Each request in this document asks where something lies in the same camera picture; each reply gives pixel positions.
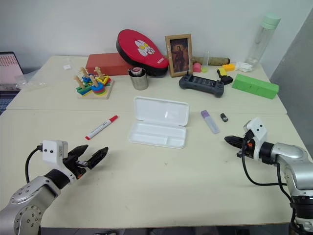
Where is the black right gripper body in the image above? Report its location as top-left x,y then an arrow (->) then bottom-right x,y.
236,129 -> 257,160

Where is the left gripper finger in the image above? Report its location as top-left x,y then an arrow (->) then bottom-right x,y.
70,144 -> 89,159
87,146 -> 109,170

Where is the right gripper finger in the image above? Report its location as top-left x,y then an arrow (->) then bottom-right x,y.
224,135 -> 245,143
225,141 -> 245,150

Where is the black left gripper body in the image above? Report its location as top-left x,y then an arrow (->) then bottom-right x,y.
62,151 -> 89,181

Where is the red white whiteboard marker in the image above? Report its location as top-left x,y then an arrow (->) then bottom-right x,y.
85,115 -> 118,141

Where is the purple capped highlighter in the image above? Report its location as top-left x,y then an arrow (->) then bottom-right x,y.
200,110 -> 220,135

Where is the white plastic case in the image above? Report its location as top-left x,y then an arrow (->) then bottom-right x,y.
128,96 -> 190,149

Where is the red oval boxing pad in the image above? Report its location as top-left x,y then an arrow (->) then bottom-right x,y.
115,29 -> 170,78

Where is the green rectangular box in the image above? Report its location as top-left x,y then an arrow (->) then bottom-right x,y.
231,74 -> 279,100

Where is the wooden peg shape stacking toy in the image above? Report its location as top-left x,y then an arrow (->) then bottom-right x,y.
73,66 -> 115,100

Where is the dark grey handheld controller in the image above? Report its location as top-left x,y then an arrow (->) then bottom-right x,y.
179,70 -> 225,98

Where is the crumpled white tissue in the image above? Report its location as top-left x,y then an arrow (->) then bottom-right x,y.
235,61 -> 255,73

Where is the brown rolled cylinder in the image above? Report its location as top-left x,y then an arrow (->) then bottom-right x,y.
192,56 -> 231,67

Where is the stainless steel cup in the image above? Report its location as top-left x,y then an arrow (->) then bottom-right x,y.
128,68 -> 149,91

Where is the clear plastic bag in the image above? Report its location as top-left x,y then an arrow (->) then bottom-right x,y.
14,70 -> 48,93

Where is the red rectangular box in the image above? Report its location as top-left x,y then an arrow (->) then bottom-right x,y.
85,53 -> 134,76

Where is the clear bottle green lid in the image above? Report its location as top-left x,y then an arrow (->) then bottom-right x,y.
245,12 -> 281,66

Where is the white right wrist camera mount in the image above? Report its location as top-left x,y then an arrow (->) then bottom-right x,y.
243,117 -> 268,162

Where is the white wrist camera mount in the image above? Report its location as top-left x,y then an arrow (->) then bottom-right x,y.
243,117 -> 268,162
41,140 -> 75,183

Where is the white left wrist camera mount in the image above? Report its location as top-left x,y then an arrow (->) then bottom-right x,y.
41,140 -> 75,183

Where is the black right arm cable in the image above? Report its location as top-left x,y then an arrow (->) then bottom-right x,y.
241,137 -> 294,204

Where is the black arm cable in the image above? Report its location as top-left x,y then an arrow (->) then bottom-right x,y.
25,145 -> 44,183
241,137 -> 294,204

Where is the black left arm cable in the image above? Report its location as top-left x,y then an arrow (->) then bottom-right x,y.
25,145 -> 44,183

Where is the wooden picture frame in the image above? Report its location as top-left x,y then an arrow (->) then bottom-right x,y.
165,33 -> 194,78

